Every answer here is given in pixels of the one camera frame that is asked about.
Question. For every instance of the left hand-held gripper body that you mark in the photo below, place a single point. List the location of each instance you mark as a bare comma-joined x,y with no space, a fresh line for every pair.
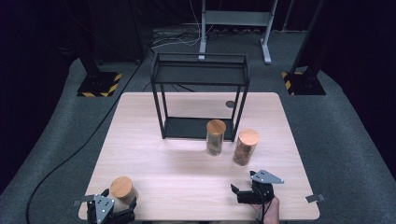
104,207

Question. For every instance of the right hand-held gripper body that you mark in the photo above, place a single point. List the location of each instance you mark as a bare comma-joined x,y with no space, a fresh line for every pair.
260,191

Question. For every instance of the short glass jar wooden lid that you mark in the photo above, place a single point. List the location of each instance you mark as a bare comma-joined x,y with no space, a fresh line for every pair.
121,186

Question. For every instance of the tall glass jar brown contents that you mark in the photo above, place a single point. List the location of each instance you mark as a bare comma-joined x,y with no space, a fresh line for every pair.
246,146

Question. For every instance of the tall glass jar greenish contents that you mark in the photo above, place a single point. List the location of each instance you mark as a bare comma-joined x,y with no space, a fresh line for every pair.
215,137

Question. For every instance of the black metal two-tier rack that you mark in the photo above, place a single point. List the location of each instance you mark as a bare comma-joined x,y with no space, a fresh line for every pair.
199,74

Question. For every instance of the person's right hand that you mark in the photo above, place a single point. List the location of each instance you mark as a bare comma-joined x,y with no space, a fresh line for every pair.
270,213

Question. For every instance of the grey metal table clip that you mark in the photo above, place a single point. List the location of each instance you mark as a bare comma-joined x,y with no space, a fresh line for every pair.
82,200
315,198

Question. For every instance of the round grey table grommet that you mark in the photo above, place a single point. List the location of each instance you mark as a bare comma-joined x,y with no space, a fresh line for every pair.
230,104

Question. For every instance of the black stand with striped base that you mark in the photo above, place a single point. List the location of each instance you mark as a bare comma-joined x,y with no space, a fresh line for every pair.
99,84
306,82

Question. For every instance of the grey metal stand frame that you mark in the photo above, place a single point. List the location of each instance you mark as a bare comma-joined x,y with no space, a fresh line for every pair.
238,18

